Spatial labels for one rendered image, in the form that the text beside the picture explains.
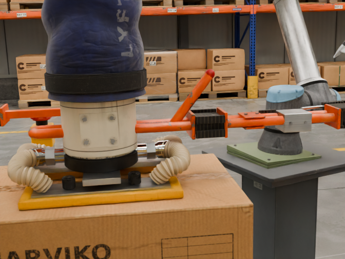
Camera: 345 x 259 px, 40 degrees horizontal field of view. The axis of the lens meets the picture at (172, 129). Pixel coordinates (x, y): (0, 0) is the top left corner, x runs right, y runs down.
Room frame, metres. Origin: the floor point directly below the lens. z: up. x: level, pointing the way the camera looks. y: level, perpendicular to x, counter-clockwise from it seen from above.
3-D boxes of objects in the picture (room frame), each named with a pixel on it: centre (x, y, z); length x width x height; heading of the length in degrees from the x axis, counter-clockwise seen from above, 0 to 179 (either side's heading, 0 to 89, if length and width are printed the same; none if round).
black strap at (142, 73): (1.08, 0.17, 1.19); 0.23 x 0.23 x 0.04
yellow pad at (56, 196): (0.98, 0.15, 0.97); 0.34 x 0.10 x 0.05; 98
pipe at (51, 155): (1.07, 0.17, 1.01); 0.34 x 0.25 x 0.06; 98
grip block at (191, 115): (1.11, -0.08, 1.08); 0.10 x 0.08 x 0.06; 8
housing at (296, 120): (1.14, -0.29, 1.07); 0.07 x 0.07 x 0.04; 8
